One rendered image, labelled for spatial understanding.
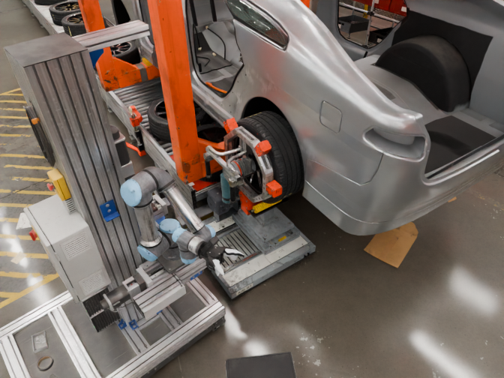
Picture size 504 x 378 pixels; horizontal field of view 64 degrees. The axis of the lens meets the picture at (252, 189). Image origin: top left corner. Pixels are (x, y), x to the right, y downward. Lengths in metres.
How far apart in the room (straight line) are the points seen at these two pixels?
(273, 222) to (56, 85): 2.13
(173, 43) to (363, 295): 2.26
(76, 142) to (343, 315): 2.19
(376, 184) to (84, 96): 1.51
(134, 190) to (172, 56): 1.15
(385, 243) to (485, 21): 1.89
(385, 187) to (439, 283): 1.44
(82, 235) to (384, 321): 2.15
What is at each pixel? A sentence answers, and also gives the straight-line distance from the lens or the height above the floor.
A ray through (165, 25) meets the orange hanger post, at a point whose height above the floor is 1.79.
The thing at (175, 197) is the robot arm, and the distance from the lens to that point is 2.01.
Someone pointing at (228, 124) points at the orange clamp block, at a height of 1.11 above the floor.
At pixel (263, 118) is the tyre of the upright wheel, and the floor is 1.18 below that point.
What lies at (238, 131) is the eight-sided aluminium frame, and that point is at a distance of 2.81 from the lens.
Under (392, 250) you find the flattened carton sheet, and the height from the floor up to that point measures 0.01.
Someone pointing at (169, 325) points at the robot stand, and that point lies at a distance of 2.86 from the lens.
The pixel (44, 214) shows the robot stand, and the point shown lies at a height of 1.23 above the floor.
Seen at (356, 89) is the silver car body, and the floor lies 1.67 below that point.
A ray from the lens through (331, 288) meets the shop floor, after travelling 3.29.
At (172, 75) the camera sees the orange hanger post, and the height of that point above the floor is 1.46.
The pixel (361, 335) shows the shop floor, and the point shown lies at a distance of 3.12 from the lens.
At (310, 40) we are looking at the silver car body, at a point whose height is 1.77.
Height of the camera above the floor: 2.65
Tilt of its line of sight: 41 degrees down
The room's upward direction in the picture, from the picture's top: 1 degrees counter-clockwise
